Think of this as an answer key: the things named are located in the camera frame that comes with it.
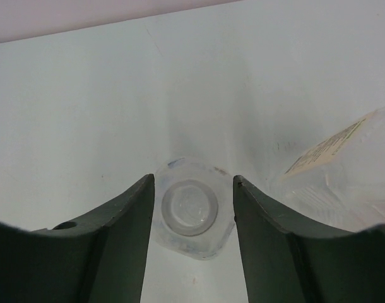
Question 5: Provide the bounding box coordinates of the large clear bottle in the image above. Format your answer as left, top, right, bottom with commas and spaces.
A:
270, 107, 385, 231

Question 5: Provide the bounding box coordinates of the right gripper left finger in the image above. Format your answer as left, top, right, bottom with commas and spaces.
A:
0, 174, 155, 302

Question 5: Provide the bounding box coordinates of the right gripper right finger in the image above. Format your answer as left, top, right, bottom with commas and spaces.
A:
233, 175, 385, 302

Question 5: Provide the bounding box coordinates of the clear bottle blue cap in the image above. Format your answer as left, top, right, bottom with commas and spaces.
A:
152, 157, 235, 261

